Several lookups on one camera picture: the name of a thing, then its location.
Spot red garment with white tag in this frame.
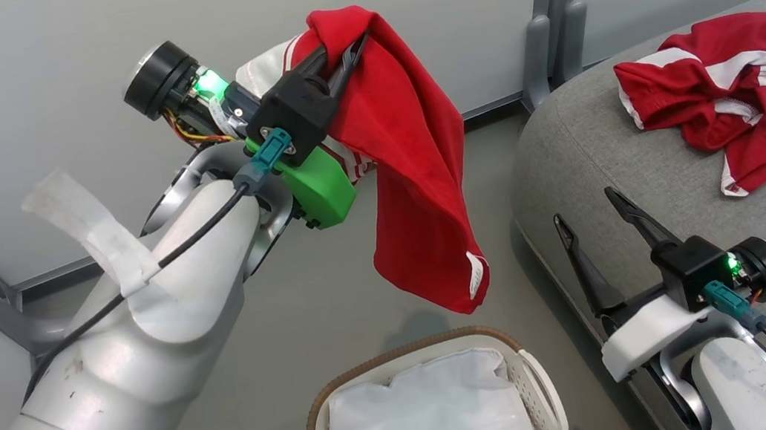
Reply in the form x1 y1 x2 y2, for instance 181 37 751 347
229 0 496 342

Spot thin coloured motor wires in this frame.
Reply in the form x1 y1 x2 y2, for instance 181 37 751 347
161 100 236 153

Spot white basket liner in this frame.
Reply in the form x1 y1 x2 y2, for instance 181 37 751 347
315 340 547 430

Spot translucent white tape strip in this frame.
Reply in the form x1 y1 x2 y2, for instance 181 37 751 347
16 155 174 311

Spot red garment with white stripes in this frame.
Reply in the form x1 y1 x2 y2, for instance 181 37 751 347
608 8 766 213

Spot wicker laundry basket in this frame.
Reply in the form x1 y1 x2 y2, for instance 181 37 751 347
292 314 572 430

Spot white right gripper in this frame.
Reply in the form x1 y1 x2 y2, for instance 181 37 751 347
549 164 766 390

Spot grey fabric sofa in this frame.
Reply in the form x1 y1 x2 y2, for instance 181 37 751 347
484 0 766 430

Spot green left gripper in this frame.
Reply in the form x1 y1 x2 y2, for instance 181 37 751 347
116 13 397 255

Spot grey partition foot bracket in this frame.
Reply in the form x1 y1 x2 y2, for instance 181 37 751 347
0 270 48 364
512 12 564 114
551 0 598 82

